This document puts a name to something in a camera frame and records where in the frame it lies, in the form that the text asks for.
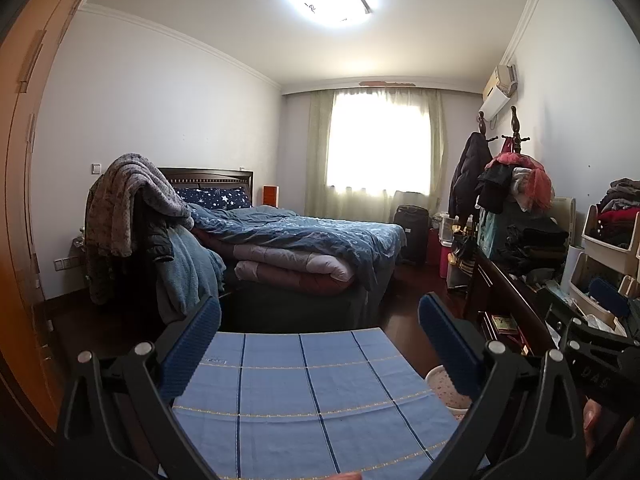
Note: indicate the black hanging coat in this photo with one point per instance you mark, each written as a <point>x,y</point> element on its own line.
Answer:
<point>467,175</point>

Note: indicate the striped tote bag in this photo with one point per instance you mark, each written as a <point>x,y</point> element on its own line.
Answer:
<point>460,265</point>

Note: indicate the white air conditioner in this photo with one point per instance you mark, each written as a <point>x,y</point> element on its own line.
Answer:
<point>497,102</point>

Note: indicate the stack of dark folded clothes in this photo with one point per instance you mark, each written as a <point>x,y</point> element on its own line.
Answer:
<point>537,242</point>

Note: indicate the blue checked tablecloth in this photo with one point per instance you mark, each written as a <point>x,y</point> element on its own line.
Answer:
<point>300,400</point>

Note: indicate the person's right hand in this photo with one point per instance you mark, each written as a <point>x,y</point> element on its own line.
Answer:
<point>595,422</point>

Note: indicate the white cylinder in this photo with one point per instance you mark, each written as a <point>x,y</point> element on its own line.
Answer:
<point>573,270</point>

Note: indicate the sheer window curtain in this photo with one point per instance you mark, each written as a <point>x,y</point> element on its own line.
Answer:
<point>320,160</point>

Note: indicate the white garment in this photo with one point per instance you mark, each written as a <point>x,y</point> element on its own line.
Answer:
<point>522,180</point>

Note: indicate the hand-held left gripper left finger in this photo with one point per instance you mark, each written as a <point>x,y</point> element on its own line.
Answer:
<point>192,345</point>

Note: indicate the teal bag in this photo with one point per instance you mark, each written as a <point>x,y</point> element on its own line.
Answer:
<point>489,235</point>

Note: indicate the black suitcase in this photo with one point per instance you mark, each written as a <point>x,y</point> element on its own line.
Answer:
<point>411,235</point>

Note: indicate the dark wooden bed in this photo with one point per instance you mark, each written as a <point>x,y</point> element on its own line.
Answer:
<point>300,310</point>

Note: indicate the beige panel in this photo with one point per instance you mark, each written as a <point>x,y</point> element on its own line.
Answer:
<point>564,212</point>

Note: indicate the blue fleece robe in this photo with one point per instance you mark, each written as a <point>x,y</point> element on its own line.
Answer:
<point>190,275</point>

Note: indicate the wall socket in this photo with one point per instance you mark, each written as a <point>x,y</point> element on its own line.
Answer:
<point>66,264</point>

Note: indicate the grey fleece blanket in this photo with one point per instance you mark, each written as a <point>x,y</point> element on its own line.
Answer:
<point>125,195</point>

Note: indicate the orange wooden wardrobe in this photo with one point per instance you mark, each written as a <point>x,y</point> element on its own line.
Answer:
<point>30,160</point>

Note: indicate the red garment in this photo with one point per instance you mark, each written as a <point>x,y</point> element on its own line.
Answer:
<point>540,185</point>

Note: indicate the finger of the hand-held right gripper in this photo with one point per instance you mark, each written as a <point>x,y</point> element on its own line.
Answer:
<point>607,297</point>
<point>565,322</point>

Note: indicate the black padded jacket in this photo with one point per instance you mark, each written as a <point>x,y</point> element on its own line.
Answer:
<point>159,240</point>

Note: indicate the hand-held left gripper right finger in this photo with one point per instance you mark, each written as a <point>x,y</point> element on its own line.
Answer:
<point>447,345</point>

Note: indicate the red storage box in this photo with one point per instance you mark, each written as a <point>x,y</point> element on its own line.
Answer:
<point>436,255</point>

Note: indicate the cream storage bin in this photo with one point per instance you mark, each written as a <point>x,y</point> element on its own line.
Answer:
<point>580,280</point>
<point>607,247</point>

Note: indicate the dark wooden dresser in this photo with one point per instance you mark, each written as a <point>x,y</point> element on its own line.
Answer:
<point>505,295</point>

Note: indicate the white pink-dotted waste bin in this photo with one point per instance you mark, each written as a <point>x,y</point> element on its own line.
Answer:
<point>442,385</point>

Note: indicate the pile of clothes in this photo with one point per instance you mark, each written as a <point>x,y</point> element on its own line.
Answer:
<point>622,210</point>

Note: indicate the pink folded quilt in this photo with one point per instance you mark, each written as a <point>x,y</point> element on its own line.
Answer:
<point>290,262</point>

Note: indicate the blue star-print pillow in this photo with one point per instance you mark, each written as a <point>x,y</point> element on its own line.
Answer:
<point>212,196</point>

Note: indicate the black garment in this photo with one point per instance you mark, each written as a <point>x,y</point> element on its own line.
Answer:
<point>492,185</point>

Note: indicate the clear plastic container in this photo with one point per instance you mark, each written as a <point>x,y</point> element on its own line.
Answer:
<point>449,230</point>

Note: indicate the wooden coat rack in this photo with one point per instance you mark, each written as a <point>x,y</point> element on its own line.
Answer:
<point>481,122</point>
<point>514,120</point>

